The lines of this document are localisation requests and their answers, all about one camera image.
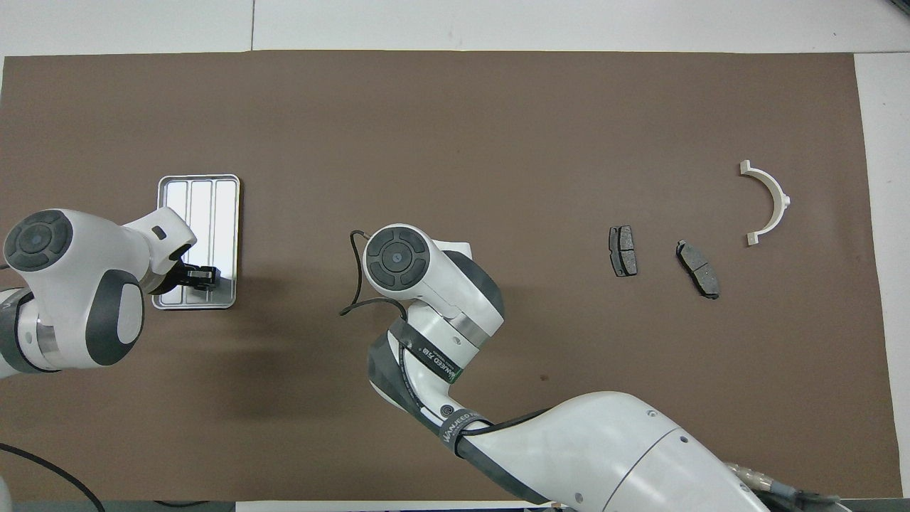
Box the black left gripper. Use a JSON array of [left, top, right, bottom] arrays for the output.
[[162, 245, 218, 294]]

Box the silver metal tray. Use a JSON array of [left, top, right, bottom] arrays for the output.
[[151, 174, 241, 311]]

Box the brown table mat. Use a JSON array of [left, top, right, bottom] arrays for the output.
[[0, 50, 882, 503]]

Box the rectangular dark grey brake pad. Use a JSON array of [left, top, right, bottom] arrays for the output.
[[609, 225, 638, 278]]

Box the tapered dark grey brake pad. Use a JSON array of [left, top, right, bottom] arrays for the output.
[[675, 240, 721, 299]]

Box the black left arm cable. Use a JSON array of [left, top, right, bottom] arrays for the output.
[[0, 442, 107, 512]]

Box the white curved plastic bracket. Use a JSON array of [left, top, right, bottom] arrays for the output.
[[739, 160, 791, 247]]

